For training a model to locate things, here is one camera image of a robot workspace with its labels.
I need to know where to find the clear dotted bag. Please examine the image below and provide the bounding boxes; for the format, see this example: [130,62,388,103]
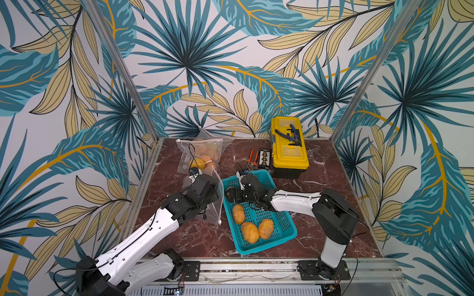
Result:
[176,139,221,175]
[183,172,223,226]

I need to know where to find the teal plastic basket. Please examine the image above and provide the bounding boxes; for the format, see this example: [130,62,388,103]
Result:
[221,169,298,256]

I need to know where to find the potato orange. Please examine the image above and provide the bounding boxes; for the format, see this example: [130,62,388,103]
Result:
[200,155,213,165]

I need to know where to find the clear zipper bag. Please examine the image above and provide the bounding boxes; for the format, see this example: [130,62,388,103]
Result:
[196,128,234,155]

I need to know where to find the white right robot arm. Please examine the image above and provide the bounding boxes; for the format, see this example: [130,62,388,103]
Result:
[223,170,360,279]

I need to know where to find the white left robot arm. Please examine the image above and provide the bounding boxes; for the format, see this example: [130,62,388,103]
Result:
[75,174,223,296]

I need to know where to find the yellow black toolbox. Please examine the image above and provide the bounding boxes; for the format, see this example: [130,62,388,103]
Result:
[270,116,309,179]

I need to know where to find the orange handled pliers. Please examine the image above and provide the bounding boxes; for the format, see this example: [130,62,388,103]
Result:
[247,149,259,169]

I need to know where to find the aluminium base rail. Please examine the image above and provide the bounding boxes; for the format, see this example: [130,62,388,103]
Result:
[134,258,411,296]

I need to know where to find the aluminium corner post left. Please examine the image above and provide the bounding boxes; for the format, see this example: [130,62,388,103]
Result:
[83,0,159,143]

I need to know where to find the aluminium corner post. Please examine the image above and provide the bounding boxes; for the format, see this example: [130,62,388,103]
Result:
[330,0,422,144]
[83,0,159,143]

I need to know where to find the aluminium corner post right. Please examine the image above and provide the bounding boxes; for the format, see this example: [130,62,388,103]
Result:
[330,0,422,144]

